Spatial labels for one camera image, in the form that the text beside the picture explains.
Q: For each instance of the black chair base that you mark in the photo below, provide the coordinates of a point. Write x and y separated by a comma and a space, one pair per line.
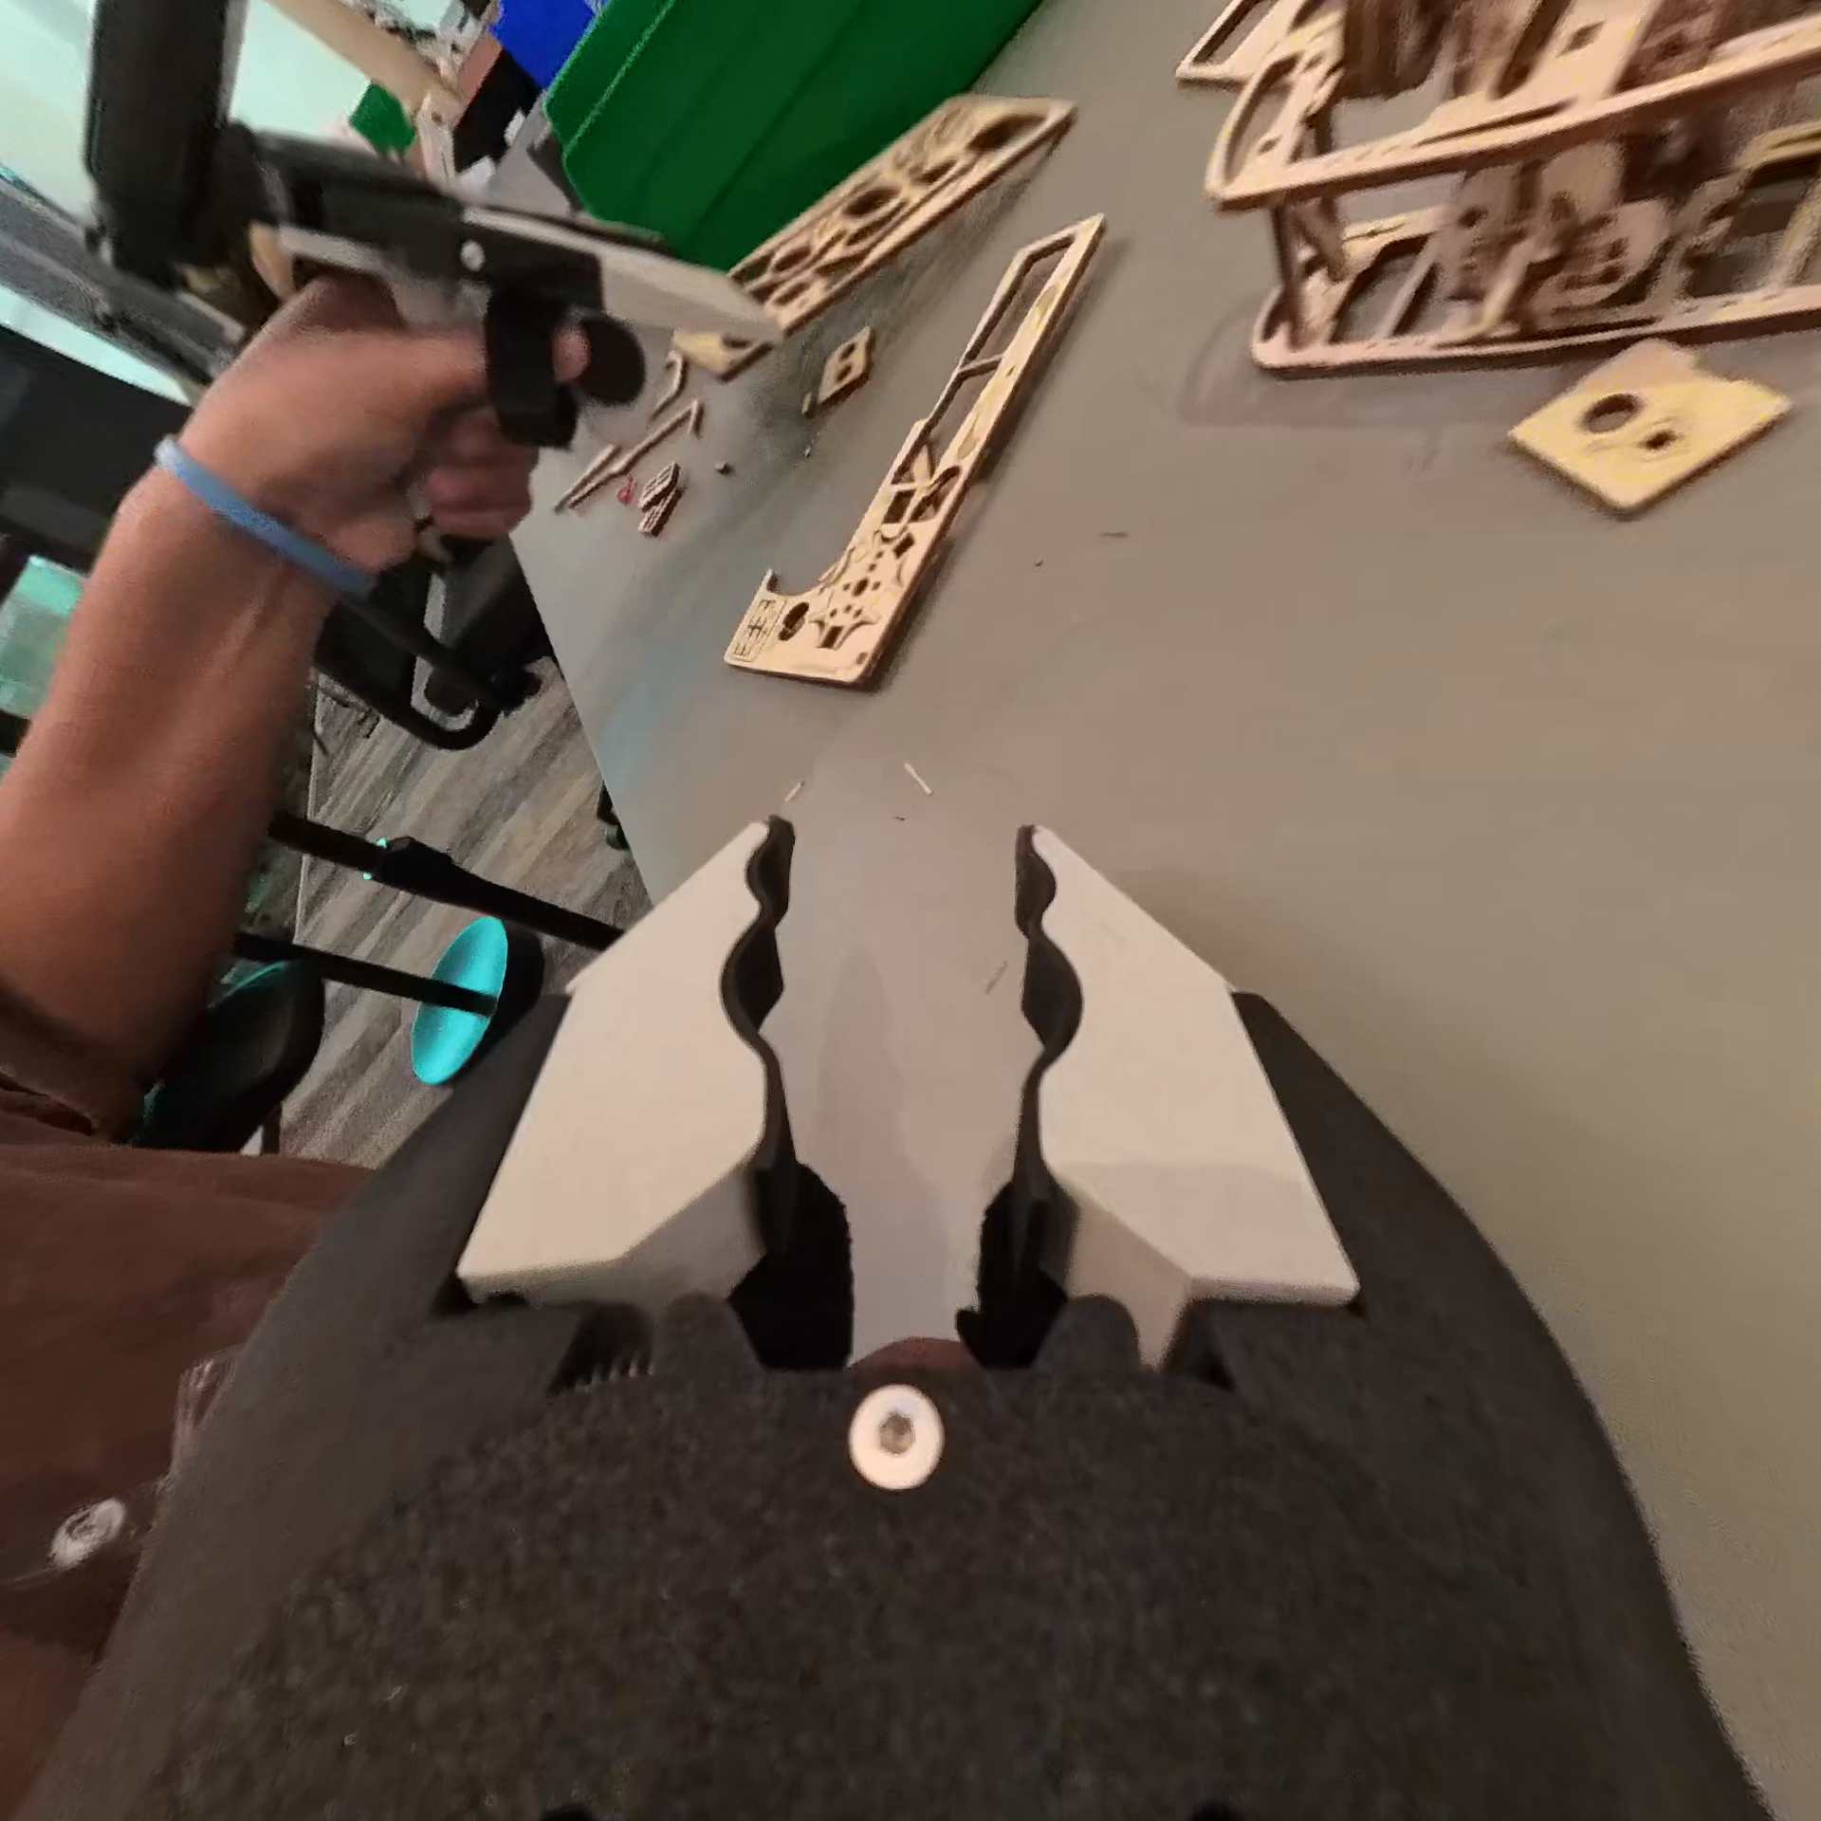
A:
455, 997

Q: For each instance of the long narrow wooden puzzle sheet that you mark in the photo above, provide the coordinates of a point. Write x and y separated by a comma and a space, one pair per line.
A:
910, 498

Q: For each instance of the thin wooden strip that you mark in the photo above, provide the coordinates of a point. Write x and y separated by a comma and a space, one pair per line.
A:
657, 438
585, 481

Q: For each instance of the wooden model assembly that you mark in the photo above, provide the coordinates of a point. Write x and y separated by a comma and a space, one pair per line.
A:
1509, 186

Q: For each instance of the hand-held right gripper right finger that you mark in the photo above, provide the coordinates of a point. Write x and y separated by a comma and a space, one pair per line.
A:
1181, 1138

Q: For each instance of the person's brown shirt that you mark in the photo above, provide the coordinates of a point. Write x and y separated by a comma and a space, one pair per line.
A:
100, 1353

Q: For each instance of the blue wristband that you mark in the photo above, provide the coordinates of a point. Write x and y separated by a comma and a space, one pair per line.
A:
242, 518

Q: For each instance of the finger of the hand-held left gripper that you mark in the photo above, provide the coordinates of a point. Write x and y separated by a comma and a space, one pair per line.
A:
684, 291

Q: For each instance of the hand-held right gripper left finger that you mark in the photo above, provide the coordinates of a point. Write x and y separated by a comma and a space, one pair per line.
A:
613, 1110

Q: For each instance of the square wooden plate with holes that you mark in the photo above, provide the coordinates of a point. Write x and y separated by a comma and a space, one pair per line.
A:
1679, 428

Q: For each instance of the wide wooden puzzle sheet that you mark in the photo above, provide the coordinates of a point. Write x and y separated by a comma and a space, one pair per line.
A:
910, 200

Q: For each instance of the black badge reel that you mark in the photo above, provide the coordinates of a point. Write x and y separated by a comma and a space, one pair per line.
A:
88, 1534

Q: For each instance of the person's left hand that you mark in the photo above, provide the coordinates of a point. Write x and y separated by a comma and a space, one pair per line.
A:
342, 413

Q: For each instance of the green plastic bin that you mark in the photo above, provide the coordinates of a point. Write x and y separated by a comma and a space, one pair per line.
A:
768, 114

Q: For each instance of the small dark wooden piece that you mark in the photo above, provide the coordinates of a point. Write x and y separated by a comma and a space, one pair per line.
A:
659, 498

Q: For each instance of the small square wooden piece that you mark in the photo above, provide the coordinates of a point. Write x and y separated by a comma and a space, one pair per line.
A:
845, 366

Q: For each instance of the blue plastic bin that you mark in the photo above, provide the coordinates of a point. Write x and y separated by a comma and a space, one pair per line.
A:
547, 29

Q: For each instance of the black desk frame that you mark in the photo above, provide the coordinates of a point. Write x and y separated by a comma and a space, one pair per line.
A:
455, 656

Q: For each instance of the person's left forearm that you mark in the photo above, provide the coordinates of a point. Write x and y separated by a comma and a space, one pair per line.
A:
128, 798

